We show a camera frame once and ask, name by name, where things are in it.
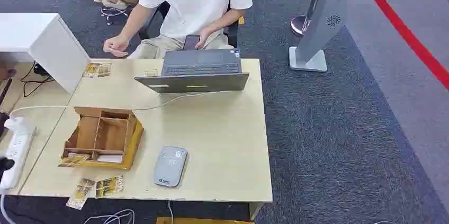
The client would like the person's left hand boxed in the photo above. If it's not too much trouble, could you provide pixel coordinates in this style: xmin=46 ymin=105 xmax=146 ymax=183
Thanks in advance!
xmin=195 ymin=28 xmax=213 ymax=50

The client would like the person's right hand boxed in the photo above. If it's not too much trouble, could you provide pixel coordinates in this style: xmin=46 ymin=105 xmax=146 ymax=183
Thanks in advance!
xmin=103 ymin=35 xmax=130 ymax=58

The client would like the dark smartphone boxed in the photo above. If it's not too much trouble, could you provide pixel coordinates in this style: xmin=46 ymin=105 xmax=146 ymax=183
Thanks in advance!
xmin=183 ymin=34 xmax=201 ymax=51

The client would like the yellow printed card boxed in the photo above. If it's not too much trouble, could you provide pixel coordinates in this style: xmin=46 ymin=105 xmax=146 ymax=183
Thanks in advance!
xmin=65 ymin=178 xmax=96 ymax=211
xmin=82 ymin=63 xmax=101 ymax=78
xmin=59 ymin=153 xmax=91 ymax=168
xmin=97 ymin=62 xmax=112 ymax=78
xmin=95 ymin=175 xmax=124 ymax=199

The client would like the chrome stool base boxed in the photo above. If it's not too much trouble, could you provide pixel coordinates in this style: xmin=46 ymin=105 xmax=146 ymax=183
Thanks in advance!
xmin=101 ymin=6 xmax=130 ymax=25

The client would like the grey laptop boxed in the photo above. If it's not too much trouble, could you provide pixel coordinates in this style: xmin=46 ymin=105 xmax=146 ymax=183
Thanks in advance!
xmin=134 ymin=48 xmax=250 ymax=94

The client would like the person in white shirt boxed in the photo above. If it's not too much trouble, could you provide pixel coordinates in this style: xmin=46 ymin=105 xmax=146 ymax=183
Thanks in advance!
xmin=103 ymin=0 xmax=253 ymax=60

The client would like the black office chair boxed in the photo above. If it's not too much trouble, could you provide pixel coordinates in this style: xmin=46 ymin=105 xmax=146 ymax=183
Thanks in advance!
xmin=139 ymin=1 xmax=240 ymax=48

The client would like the white desk partition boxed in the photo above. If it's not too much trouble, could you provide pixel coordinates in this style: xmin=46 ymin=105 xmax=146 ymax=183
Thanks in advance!
xmin=0 ymin=13 xmax=92 ymax=95

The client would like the black power adapter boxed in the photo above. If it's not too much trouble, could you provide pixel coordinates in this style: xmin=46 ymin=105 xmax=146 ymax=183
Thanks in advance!
xmin=33 ymin=62 xmax=50 ymax=77

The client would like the wooden card box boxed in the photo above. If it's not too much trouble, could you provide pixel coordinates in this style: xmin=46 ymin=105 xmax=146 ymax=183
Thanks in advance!
xmin=58 ymin=106 xmax=145 ymax=171

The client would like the chrome stanchion base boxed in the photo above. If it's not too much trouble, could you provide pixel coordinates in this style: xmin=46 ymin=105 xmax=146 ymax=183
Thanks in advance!
xmin=290 ymin=15 xmax=311 ymax=37

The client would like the pale wooden desk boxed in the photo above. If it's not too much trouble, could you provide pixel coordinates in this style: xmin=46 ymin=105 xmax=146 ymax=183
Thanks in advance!
xmin=17 ymin=58 xmax=274 ymax=221

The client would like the white card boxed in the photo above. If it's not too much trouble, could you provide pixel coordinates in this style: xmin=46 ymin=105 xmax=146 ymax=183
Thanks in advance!
xmin=97 ymin=155 xmax=124 ymax=165

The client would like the grey kiosk stand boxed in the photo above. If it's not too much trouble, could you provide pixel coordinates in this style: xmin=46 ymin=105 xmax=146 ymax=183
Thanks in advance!
xmin=289 ymin=0 xmax=348 ymax=73

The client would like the grey card reader device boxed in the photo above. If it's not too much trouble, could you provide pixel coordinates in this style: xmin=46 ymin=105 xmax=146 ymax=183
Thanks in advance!
xmin=153 ymin=145 xmax=188 ymax=188

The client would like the white power strip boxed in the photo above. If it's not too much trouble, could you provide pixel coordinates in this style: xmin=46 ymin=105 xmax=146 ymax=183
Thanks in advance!
xmin=0 ymin=117 xmax=37 ymax=191

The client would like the black plug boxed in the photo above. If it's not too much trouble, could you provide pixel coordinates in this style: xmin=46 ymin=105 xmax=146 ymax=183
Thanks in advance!
xmin=0 ymin=157 xmax=15 ymax=182

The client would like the yellow wooden board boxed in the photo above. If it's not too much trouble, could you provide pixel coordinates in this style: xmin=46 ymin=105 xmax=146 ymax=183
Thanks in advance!
xmin=156 ymin=217 xmax=255 ymax=224

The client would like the red floor tape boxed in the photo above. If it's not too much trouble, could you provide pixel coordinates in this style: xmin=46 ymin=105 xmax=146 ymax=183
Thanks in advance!
xmin=352 ymin=0 xmax=449 ymax=92

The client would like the white laptop cable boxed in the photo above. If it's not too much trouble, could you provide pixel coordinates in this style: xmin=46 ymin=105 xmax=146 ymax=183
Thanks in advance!
xmin=9 ymin=90 xmax=232 ymax=119

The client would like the black cable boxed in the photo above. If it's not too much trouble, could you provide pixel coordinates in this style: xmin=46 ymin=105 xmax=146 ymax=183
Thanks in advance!
xmin=20 ymin=61 xmax=56 ymax=98

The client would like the dark strap object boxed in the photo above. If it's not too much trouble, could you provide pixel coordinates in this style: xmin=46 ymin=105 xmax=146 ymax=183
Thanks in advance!
xmin=0 ymin=68 xmax=17 ymax=106

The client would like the white cable bundle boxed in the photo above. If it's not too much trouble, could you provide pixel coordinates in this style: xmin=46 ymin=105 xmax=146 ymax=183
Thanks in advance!
xmin=83 ymin=209 xmax=136 ymax=224

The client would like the white power strip cable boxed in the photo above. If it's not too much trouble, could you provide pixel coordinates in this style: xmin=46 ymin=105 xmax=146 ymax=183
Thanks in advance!
xmin=0 ymin=193 xmax=15 ymax=224

